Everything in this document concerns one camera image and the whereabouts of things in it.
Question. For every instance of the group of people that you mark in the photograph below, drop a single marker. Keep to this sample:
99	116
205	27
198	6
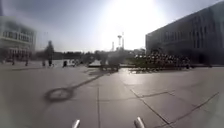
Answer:
64	63

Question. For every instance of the dark tree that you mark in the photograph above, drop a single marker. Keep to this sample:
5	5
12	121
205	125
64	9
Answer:
49	50

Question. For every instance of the pale building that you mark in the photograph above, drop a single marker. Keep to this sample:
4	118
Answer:
15	38

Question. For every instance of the long dark building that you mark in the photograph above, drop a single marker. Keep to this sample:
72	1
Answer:
193	36

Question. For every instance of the row of parked bicycles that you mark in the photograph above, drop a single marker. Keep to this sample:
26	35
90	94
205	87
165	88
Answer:
160	61

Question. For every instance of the bench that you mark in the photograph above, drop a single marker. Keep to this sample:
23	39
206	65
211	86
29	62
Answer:
109	67

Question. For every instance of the robot's own part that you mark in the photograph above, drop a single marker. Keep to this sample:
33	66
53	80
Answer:
76	124
139	122

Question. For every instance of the tall towers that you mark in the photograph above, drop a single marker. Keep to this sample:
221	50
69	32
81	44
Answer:
119	41

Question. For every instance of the distant row of trees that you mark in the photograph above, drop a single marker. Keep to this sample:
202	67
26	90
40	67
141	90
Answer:
83	55

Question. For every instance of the grey paved plaza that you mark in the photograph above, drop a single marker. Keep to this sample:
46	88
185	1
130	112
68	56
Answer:
110	100

